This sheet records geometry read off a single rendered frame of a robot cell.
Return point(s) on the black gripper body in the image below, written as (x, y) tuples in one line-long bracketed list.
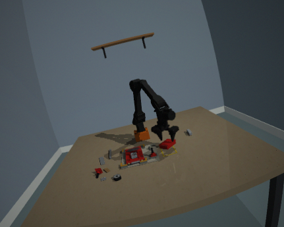
[(171, 130)]

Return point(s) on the black toy tyre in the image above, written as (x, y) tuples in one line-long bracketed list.
[(117, 177)]

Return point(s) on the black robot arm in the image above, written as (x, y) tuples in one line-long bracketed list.
[(162, 109)]

